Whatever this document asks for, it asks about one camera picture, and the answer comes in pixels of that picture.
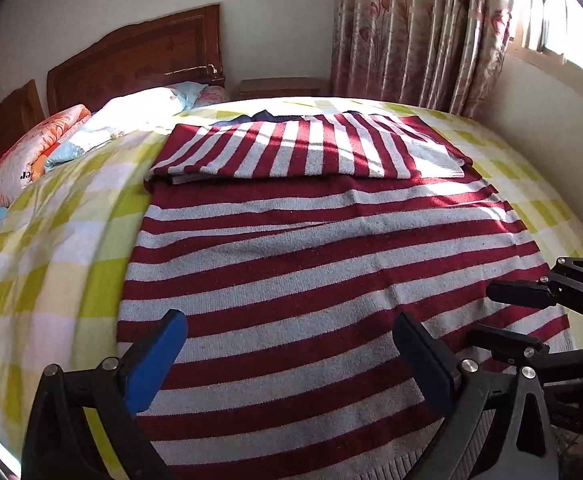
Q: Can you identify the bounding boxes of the pink floral curtain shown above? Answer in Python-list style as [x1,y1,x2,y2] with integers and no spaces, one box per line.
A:
[331,0,514,118]

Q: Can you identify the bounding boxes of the green checked bed sheet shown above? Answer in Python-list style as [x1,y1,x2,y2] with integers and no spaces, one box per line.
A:
[0,98,583,479]

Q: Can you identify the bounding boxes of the wooden nightstand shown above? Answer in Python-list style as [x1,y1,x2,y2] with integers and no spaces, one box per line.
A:
[235,77,329,100]

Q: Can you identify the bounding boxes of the orange floral pillow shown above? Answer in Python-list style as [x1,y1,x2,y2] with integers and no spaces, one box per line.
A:
[0,104,90,207]

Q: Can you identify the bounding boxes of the brown wooden side headboard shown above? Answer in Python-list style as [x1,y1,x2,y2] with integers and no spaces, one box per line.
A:
[0,79,45,156]

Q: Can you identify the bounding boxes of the dark wooden headboard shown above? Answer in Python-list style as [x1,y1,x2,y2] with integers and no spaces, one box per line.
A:
[46,3,225,114]

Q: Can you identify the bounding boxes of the red white striped sweater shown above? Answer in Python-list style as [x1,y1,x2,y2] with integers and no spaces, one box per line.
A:
[118,112,571,479]

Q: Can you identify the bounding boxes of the floral folded quilt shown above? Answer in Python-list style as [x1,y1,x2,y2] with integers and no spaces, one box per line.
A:
[44,81,228,172]

